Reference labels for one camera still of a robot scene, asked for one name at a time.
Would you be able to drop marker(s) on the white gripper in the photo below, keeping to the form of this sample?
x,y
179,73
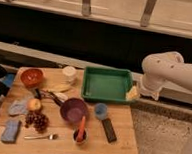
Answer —
x,y
147,88

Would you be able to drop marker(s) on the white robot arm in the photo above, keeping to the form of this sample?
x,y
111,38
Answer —
x,y
159,68

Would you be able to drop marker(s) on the green plastic tray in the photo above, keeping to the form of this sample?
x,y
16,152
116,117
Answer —
x,y
106,85

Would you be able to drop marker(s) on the blue cup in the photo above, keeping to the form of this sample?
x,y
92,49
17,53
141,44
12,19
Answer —
x,y
100,110

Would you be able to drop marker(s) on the purple bowl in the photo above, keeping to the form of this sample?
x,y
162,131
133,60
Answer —
x,y
72,110

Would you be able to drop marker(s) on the orange carrot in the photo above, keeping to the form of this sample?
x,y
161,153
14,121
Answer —
x,y
81,130

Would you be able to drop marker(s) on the white cylindrical container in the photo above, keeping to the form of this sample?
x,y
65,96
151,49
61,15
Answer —
x,y
70,74

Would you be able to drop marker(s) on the small dark cup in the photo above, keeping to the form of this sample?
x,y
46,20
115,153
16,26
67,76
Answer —
x,y
75,137

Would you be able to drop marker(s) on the yellow banana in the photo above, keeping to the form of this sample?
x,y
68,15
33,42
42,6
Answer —
x,y
58,88

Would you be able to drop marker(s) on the wooden table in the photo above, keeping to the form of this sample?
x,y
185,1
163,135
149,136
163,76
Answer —
x,y
96,143

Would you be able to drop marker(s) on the red grapes bunch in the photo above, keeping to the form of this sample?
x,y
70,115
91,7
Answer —
x,y
38,120

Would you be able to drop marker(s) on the yellow red apple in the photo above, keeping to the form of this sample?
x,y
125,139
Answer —
x,y
34,104

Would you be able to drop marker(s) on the orange bowl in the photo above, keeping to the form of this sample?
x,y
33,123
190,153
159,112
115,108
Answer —
x,y
31,77

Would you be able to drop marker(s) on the grey cloth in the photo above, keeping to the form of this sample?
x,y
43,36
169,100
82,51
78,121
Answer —
x,y
18,108

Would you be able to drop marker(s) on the blue object at table edge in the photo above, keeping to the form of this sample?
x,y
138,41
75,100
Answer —
x,y
8,79

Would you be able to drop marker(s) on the blue sponge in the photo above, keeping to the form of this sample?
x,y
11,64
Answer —
x,y
11,131

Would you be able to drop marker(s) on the black handled scissors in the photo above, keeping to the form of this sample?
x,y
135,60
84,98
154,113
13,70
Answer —
x,y
58,98

